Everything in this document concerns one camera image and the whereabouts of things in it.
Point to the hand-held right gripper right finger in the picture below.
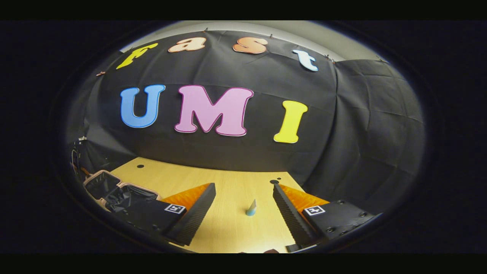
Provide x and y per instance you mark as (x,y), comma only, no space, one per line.
(289,213)

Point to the pale blue product sachet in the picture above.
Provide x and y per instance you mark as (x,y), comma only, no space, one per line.
(251,209)

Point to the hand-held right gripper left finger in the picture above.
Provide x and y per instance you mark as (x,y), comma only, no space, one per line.
(198,207)

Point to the black backdrop cloth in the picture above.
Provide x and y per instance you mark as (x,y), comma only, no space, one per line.
(262,68)

